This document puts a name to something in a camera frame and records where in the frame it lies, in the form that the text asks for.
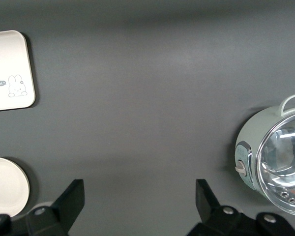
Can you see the glass pot lid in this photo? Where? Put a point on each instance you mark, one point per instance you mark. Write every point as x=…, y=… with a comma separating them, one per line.
x=282, y=159

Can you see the round cream plate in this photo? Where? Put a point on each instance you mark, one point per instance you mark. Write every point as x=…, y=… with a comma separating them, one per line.
x=5, y=186

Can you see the pale green electric pot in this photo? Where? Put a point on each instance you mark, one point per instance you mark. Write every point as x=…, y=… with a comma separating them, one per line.
x=250, y=127

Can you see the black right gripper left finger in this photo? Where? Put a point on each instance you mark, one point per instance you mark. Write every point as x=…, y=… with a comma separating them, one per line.
x=64, y=209

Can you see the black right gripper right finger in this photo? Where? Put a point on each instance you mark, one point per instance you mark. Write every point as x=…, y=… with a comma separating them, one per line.
x=211, y=216

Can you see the cream tray with rabbit print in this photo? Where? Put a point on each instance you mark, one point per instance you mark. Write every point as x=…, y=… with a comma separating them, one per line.
x=7, y=61

